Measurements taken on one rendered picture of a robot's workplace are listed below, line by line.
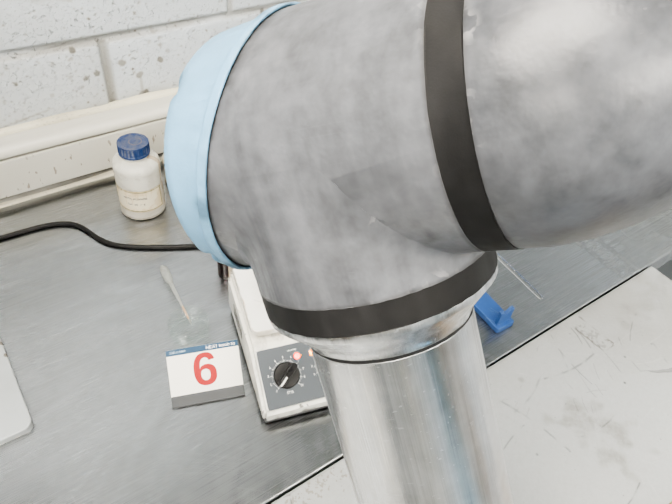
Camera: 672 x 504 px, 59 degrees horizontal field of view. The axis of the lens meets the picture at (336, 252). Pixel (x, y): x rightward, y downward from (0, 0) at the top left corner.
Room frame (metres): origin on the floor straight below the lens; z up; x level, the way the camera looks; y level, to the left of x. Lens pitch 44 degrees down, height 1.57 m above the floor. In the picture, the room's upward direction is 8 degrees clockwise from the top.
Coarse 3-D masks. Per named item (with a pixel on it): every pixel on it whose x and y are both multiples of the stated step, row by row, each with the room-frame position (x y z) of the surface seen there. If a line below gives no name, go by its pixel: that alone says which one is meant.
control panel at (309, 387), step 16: (256, 352) 0.43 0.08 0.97; (272, 352) 0.43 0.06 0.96; (288, 352) 0.44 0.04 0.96; (304, 352) 0.44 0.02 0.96; (272, 368) 0.42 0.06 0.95; (304, 368) 0.43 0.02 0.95; (272, 384) 0.40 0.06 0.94; (304, 384) 0.41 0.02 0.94; (320, 384) 0.41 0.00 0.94; (272, 400) 0.38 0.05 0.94; (288, 400) 0.39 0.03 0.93; (304, 400) 0.39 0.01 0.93
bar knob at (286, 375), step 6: (282, 366) 0.42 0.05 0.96; (288, 366) 0.42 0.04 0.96; (294, 366) 0.41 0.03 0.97; (276, 372) 0.41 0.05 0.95; (282, 372) 0.41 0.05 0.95; (288, 372) 0.41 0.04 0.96; (294, 372) 0.42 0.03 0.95; (276, 378) 0.41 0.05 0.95; (282, 378) 0.40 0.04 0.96; (288, 378) 0.40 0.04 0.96; (294, 378) 0.41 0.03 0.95; (282, 384) 0.39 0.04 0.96; (288, 384) 0.40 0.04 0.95; (294, 384) 0.40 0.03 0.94
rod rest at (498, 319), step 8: (488, 296) 0.63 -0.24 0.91; (480, 304) 0.61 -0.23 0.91; (488, 304) 0.61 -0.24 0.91; (496, 304) 0.61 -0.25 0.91; (480, 312) 0.59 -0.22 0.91; (488, 312) 0.59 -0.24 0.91; (496, 312) 0.60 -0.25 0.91; (504, 312) 0.58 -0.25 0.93; (512, 312) 0.58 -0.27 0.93; (488, 320) 0.58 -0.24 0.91; (496, 320) 0.57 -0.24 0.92; (504, 320) 0.58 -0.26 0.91; (512, 320) 0.58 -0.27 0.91; (496, 328) 0.57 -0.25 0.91; (504, 328) 0.57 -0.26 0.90
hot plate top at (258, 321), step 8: (240, 272) 0.54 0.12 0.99; (248, 272) 0.54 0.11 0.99; (240, 280) 0.52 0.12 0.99; (248, 280) 0.52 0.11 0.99; (240, 288) 0.51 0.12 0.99; (248, 288) 0.51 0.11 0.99; (256, 288) 0.51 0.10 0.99; (240, 296) 0.50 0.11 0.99; (248, 296) 0.50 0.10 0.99; (256, 296) 0.50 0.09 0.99; (248, 304) 0.48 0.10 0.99; (256, 304) 0.49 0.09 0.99; (248, 312) 0.47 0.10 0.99; (256, 312) 0.47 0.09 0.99; (264, 312) 0.47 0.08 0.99; (248, 320) 0.46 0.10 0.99; (256, 320) 0.46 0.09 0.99; (264, 320) 0.46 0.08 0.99; (256, 328) 0.45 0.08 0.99; (264, 328) 0.45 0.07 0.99; (272, 328) 0.45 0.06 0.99
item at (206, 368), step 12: (228, 348) 0.45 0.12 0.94; (180, 360) 0.42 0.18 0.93; (192, 360) 0.43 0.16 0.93; (204, 360) 0.43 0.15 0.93; (216, 360) 0.44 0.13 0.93; (228, 360) 0.44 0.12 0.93; (180, 372) 0.41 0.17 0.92; (192, 372) 0.42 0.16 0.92; (204, 372) 0.42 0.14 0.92; (216, 372) 0.42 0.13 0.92; (228, 372) 0.43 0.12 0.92; (180, 384) 0.40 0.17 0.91; (192, 384) 0.41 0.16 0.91; (204, 384) 0.41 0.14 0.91; (216, 384) 0.41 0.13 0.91
